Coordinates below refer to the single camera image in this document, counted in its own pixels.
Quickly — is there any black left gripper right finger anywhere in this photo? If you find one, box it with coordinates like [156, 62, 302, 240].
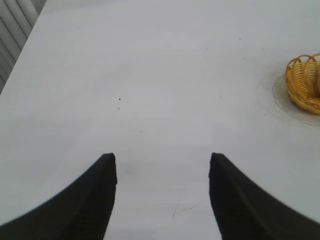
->
[208, 152, 320, 240]

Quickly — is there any white ribbed panel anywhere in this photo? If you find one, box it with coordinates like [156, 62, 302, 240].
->
[0, 0, 48, 94]

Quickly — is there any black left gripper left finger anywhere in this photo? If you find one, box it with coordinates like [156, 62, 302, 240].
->
[0, 152, 118, 240]

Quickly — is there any yellow woven wicker basket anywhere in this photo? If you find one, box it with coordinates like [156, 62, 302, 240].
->
[285, 52, 320, 116]

